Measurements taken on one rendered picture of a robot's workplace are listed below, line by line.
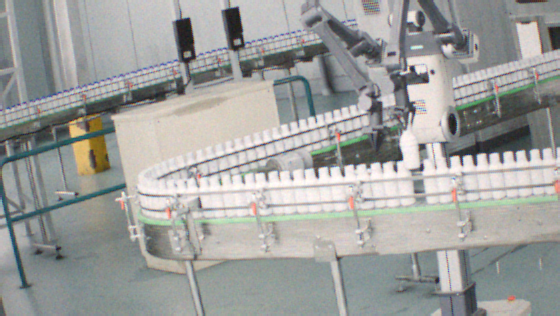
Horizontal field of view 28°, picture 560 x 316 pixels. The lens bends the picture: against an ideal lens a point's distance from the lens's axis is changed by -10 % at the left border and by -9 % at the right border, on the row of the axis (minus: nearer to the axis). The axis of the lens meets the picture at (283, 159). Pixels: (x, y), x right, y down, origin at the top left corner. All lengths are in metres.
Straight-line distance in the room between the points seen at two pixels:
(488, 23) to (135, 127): 4.18
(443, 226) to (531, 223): 0.39
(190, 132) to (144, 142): 0.34
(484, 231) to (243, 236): 1.11
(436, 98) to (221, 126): 3.89
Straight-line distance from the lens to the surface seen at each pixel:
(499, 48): 11.59
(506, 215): 4.37
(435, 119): 5.12
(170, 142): 8.55
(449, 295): 5.32
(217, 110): 8.78
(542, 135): 8.60
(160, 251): 5.35
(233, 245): 5.04
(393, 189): 4.60
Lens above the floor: 1.93
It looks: 8 degrees down
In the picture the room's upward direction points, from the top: 11 degrees counter-clockwise
